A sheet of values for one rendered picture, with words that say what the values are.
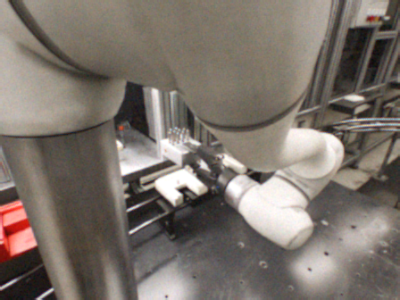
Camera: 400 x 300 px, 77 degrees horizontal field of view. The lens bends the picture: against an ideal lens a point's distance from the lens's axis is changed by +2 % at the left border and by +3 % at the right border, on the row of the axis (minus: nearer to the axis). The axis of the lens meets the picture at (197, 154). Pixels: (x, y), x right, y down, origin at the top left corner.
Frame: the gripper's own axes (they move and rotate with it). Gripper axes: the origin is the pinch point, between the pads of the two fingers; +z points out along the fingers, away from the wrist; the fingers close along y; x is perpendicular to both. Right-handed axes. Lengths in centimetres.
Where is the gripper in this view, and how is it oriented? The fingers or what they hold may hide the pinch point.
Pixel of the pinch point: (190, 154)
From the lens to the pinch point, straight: 81.6
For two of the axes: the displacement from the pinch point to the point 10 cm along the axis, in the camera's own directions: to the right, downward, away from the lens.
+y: 0.5, -8.5, -5.2
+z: -6.1, -4.4, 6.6
